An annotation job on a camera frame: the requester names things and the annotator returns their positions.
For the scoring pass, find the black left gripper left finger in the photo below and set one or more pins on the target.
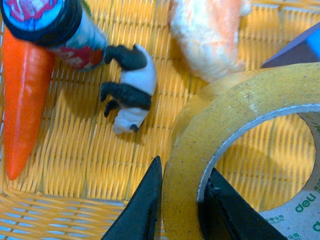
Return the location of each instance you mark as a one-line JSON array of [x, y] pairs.
[[141, 218]]

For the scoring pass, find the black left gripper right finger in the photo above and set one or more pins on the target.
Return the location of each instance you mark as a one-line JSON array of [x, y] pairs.
[[224, 214]]

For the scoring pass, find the clear yellowish tape roll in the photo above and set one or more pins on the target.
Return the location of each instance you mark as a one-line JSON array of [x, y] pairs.
[[225, 120]]

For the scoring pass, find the yellow woven basket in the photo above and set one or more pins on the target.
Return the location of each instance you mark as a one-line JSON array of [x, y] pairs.
[[81, 175]]

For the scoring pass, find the toy panda figurine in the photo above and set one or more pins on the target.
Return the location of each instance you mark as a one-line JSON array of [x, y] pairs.
[[132, 95]]

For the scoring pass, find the toy chicken drumstick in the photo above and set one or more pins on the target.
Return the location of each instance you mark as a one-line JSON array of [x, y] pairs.
[[207, 32]]

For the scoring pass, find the purple foam cube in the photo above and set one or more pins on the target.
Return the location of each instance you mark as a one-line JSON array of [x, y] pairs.
[[305, 48]]

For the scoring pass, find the orange toy carrot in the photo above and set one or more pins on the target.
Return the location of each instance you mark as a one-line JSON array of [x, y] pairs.
[[27, 71]]

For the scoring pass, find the small red labelled jar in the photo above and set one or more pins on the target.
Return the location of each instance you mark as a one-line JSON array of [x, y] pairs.
[[64, 27]]

